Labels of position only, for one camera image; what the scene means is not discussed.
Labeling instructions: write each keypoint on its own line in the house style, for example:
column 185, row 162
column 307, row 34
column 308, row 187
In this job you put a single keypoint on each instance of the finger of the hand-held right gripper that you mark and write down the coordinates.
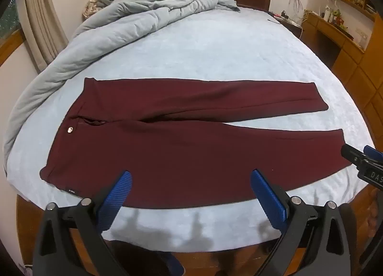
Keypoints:
column 374, row 151
column 351, row 154

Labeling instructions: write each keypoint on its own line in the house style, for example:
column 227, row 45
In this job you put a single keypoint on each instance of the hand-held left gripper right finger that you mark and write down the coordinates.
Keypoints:
column 269, row 198

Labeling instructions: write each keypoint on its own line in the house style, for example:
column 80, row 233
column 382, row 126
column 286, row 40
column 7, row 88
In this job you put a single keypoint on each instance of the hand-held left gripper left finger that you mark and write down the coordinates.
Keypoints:
column 117, row 196

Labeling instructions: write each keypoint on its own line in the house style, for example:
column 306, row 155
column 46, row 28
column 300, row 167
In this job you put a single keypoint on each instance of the maroon pants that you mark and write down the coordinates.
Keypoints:
column 179, row 159

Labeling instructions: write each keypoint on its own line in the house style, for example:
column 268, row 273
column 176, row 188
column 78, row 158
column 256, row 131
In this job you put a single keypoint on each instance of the person's right hand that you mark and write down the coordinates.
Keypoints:
column 377, row 213

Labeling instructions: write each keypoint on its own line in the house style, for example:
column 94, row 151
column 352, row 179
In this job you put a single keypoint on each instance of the person's left leg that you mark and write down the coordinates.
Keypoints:
column 137, row 258

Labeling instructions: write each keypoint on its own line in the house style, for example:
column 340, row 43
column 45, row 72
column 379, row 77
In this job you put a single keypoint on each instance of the wooden desk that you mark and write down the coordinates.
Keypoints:
column 353, row 63

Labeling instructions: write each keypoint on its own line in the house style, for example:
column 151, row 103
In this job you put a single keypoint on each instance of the white bottle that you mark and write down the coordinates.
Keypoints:
column 328, row 14

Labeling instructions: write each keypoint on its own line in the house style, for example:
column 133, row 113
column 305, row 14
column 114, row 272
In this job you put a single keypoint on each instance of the dark nightstand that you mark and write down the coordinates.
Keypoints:
column 288, row 24

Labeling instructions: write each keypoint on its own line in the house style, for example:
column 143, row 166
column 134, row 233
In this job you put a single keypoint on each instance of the bed with light blue sheet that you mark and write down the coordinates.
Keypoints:
column 224, row 48

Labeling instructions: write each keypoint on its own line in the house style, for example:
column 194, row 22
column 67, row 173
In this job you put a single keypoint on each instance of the grey comforter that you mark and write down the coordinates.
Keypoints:
column 119, row 24

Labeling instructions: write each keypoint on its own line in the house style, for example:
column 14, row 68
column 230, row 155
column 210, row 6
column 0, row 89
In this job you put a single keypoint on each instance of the beige curtain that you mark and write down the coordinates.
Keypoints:
column 39, row 24

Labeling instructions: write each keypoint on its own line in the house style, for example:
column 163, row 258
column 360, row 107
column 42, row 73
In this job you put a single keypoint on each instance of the floral pillow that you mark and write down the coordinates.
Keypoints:
column 90, row 6

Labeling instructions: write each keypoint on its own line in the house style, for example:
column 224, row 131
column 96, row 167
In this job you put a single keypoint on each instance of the wooden framed window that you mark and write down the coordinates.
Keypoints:
column 9, row 27

